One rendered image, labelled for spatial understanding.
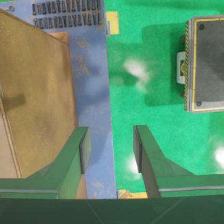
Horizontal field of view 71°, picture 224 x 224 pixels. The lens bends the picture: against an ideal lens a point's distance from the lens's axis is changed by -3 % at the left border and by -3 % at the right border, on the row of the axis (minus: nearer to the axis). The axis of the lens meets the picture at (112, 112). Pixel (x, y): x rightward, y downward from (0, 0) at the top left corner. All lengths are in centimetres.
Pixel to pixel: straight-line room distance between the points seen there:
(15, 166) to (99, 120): 62
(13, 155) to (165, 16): 152
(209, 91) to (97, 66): 89
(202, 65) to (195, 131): 74
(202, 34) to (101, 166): 113
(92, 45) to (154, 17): 84
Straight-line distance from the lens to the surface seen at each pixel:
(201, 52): 136
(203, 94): 140
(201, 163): 206
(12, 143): 40
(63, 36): 89
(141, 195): 211
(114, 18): 158
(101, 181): 115
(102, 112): 93
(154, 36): 159
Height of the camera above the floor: 153
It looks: 75 degrees down
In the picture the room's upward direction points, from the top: 177 degrees counter-clockwise
